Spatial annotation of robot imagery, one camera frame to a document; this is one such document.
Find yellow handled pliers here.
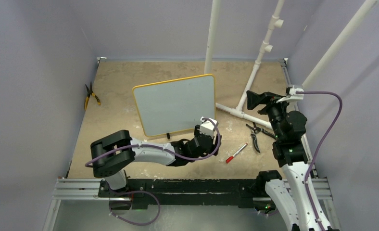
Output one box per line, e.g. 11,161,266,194
84,82,101,111

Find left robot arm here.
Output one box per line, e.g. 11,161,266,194
85,125,222,197

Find white diagonal pole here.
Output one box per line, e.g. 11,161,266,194
302,0,379,89

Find black handled pliers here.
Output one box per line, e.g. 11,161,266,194
246,122,276,153

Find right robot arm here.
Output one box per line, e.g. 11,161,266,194
246,87,334,231

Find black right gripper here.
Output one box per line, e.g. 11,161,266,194
247,90,294,141

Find yellow framed whiteboard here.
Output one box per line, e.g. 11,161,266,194
132,74,216,137

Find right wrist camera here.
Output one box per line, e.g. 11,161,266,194
276,85,304,103

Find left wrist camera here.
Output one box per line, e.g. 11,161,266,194
199,116,218,138

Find aluminium front rail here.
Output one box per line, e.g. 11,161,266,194
43,178,341,231

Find white PVC pipe frame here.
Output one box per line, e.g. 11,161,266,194
215,0,285,129

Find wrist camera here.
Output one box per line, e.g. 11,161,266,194
199,116,218,138
276,85,304,103

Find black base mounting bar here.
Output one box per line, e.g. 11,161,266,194
98,179,276,212

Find white vertical pole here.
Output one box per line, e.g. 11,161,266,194
204,0,221,74

